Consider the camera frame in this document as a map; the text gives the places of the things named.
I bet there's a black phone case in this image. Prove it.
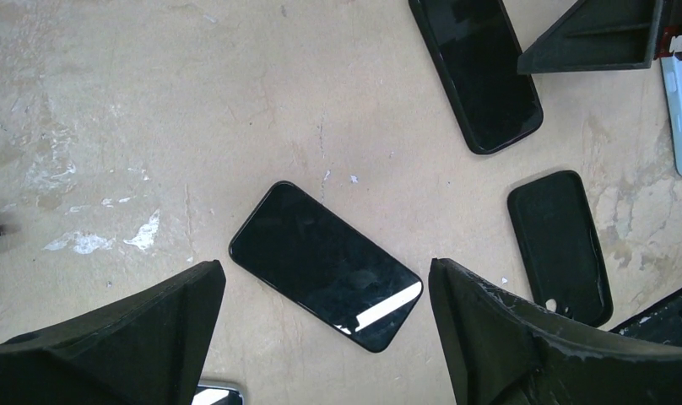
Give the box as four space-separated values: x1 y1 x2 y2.
409 0 544 155
506 170 614 327

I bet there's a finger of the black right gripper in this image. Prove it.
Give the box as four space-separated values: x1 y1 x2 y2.
517 0 663 74

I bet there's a phone with bright reflection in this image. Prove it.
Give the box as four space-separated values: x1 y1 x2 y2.
191 381 246 405

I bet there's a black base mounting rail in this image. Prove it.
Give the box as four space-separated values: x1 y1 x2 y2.
610 288 682 347

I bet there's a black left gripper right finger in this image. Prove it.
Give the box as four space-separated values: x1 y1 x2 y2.
428 258 682 404

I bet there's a black phone centre left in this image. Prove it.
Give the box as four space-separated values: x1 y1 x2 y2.
229 181 424 354

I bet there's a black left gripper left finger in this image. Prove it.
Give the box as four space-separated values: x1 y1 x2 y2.
0 261 226 404

